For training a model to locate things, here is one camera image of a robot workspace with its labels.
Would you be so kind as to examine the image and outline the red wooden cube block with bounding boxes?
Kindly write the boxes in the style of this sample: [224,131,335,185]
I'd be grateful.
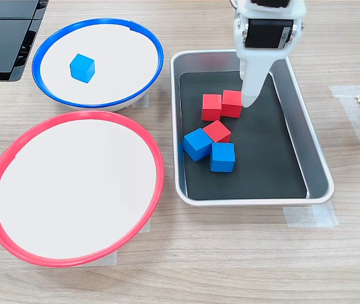
[201,93,223,122]
[202,120,232,144]
[221,89,243,119]

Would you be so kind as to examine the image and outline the blue wooden cube block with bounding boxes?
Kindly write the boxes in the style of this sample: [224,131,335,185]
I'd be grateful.
[69,53,96,84]
[209,142,236,174]
[183,127,214,162]

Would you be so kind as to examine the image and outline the silver metal tray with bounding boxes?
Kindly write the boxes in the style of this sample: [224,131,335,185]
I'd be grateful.
[170,49,335,208]

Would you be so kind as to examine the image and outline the black tray liner mat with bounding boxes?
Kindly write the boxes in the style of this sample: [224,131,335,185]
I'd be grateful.
[178,70,309,201]

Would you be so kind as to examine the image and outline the clear tape piece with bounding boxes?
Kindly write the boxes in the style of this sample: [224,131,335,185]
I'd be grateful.
[125,87,151,111]
[81,248,118,269]
[282,202,339,229]
[138,217,152,234]

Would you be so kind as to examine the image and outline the blue rimmed white dish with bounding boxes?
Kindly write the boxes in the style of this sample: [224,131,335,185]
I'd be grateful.
[31,18,165,112]

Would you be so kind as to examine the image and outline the red rimmed white dish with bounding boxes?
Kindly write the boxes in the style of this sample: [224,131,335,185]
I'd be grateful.
[0,110,165,269]

